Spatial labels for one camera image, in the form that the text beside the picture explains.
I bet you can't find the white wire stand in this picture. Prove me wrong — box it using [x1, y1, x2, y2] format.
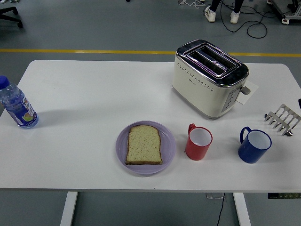
[178, 0, 206, 9]

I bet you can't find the cream and chrome toaster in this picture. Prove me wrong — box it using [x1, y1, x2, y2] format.
[171, 39, 252, 121]

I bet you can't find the white table leg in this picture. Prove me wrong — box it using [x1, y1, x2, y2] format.
[60, 192, 79, 226]
[232, 192, 252, 226]

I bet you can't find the red enamel cup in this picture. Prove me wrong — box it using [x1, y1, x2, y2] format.
[185, 123, 213, 161]

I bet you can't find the blue enamel cup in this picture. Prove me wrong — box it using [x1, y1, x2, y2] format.
[238, 126, 273, 164]

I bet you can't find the black table control panel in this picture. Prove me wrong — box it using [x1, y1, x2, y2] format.
[268, 193, 301, 200]

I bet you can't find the plastic bottle with blue cap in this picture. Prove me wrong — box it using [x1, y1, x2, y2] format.
[0, 75, 40, 129]

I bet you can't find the black cable under table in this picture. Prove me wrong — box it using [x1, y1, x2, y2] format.
[215, 192, 226, 226]

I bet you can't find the white paper sheet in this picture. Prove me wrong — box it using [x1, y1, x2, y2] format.
[236, 80, 259, 105]

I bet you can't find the slice of bread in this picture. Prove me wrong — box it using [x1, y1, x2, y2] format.
[125, 125, 163, 165]

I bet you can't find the black floor cable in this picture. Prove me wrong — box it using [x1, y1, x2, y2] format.
[219, 0, 286, 39]

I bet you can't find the metal equipment cart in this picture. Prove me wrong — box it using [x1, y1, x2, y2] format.
[267, 0, 301, 25]

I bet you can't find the purple round plate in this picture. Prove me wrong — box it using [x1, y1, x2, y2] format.
[115, 120, 176, 175]

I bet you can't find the metal toast rack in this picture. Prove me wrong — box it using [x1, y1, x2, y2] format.
[263, 104, 301, 137]

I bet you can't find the black office chair base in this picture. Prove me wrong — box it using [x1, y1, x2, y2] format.
[0, 6, 24, 29]

